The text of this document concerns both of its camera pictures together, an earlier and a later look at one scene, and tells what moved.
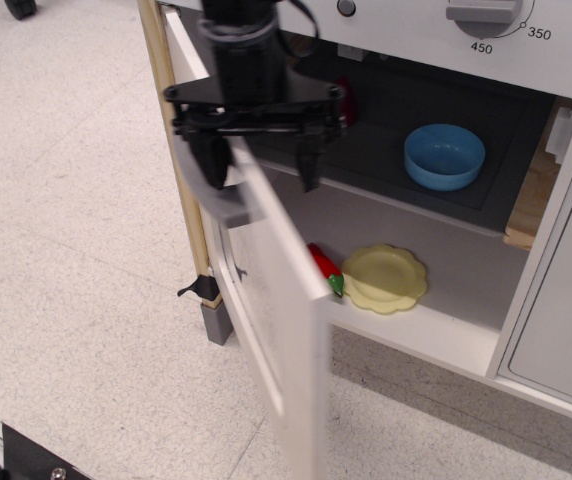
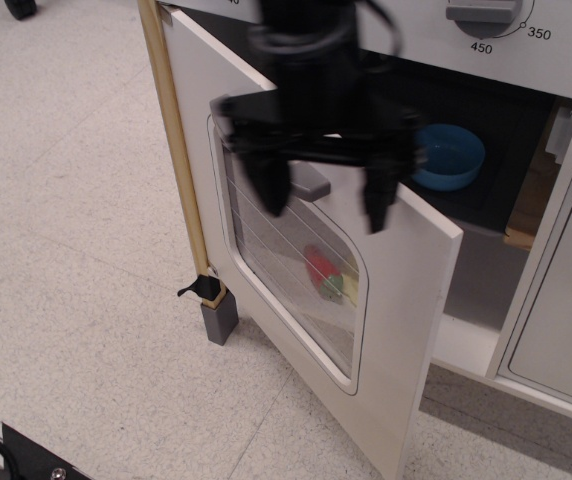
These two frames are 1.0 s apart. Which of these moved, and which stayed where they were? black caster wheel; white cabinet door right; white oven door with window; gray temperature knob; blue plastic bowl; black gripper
Moved: white oven door with window; black gripper
Stayed: gray temperature knob; blue plastic bowl; black caster wheel; white cabinet door right
